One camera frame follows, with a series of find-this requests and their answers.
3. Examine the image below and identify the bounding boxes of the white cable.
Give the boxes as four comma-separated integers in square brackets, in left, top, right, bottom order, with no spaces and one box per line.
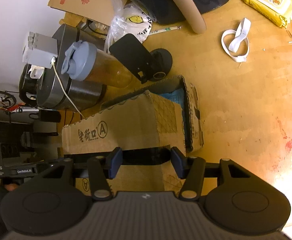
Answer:
[51,57,85,119]

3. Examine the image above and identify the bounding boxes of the cardboard tube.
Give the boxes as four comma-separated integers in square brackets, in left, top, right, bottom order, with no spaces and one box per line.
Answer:
[164,0,208,34]

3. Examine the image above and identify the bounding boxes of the wrapped chopsticks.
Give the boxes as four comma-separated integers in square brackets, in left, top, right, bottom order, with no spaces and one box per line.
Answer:
[148,25,182,34]

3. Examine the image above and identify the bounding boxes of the white elastic band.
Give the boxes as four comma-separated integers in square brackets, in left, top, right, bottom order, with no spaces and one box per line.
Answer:
[221,17,252,63]

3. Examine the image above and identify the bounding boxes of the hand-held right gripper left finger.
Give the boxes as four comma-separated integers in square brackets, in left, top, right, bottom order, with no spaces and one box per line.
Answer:
[40,147,123,200]

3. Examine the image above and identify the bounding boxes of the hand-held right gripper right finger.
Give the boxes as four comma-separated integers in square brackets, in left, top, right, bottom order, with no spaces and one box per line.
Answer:
[171,147,255,200]

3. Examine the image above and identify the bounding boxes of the yellow wet wipes pack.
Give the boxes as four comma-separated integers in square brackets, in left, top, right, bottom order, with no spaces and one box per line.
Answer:
[241,0,292,29]

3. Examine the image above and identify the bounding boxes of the black phone stand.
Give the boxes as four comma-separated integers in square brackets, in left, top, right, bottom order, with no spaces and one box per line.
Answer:
[109,33,173,84]

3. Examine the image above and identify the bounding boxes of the plastic bag with lemon print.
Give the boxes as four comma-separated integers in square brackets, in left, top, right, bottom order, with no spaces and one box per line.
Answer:
[100,0,159,53]

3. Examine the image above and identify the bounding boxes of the narrow blue packet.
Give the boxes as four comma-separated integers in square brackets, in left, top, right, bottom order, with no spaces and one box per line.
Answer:
[161,89,188,142]

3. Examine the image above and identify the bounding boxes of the grey rice cooker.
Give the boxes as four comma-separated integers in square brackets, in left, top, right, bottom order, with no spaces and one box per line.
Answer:
[19,24,108,112]

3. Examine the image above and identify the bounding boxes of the cardboard box lid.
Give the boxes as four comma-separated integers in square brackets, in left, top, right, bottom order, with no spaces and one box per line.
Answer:
[61,90,187,198]

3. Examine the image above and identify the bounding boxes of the bicycle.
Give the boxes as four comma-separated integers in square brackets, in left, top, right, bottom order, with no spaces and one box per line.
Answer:
[0,89,17,111]

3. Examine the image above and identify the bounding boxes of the bottle with grey lid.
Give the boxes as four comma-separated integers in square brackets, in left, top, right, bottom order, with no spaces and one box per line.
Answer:
[61,40,134,89]

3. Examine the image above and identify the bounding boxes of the grey power adapter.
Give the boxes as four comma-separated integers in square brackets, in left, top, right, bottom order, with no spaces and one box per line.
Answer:
[22,31,59,69]

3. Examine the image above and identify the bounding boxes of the person's left hand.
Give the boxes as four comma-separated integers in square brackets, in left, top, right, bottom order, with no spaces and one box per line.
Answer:
[2,182,21,192]

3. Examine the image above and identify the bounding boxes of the cardboard box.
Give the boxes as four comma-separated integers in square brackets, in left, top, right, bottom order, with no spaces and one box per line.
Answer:
[100,74,205,153]

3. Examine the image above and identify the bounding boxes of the wooden desktop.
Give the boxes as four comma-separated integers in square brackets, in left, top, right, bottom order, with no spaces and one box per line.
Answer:
[57,0,292,228]

